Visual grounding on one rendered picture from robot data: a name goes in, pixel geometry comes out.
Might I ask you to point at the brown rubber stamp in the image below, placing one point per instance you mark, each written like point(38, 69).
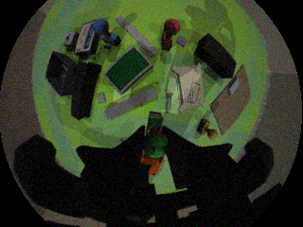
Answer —
point(204, 128)

